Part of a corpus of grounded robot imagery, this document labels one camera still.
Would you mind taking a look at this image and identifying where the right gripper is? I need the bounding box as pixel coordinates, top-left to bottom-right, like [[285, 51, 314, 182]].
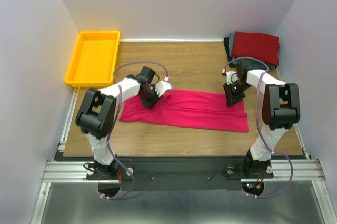
[[223, 81, 252, 107]]

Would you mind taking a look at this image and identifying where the pink t shirt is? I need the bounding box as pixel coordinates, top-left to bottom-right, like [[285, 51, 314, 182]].
[[120, 90, 249, 133]]

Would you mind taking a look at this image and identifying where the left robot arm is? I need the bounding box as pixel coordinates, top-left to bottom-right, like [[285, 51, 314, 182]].
[[75, 66, 164, 179]]

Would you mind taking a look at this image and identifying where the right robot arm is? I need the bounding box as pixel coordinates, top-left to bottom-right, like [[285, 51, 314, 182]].
[[222, 57, 301, 177]]

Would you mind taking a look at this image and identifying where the folded black t shirt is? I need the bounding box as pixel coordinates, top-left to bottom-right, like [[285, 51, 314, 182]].
[[223, 37, 238, 69]]

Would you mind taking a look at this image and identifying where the folded green t shirt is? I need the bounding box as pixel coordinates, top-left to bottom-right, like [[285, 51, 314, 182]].
[[250, 59, 276, 70]]

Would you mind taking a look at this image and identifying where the folded red t shirt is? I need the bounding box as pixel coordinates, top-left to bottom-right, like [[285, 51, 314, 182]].
[[231, 31, 280, 66]]

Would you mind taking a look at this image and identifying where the folded blue grey t shirt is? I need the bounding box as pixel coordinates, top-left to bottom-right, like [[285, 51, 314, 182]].
[[229, 32, 235, 57]]

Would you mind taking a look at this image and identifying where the yellow plastic tray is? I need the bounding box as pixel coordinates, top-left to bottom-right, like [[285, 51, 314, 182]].
[[64, 31, 120, 88]]

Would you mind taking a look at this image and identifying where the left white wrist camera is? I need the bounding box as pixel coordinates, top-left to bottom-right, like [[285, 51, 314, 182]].
[[154, 80, 173, 97]]

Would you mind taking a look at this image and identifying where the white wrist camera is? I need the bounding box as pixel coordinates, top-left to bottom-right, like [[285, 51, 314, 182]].
[[222, 69, 238, 84], [154, 80, 173, 97]]

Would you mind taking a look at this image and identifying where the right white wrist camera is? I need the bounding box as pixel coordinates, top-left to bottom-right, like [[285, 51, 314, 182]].
[[222, 69, 238, 84]]

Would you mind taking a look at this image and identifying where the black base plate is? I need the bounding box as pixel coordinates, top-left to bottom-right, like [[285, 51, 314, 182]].
[[83, 157, 273, 195]]

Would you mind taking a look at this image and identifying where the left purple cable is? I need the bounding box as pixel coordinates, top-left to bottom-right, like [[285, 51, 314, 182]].
[[100, 61, 170, 200]]

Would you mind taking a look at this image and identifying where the aluminium frame rail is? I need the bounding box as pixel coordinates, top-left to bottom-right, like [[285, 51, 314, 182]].
[[32, 89, 328, 223]]

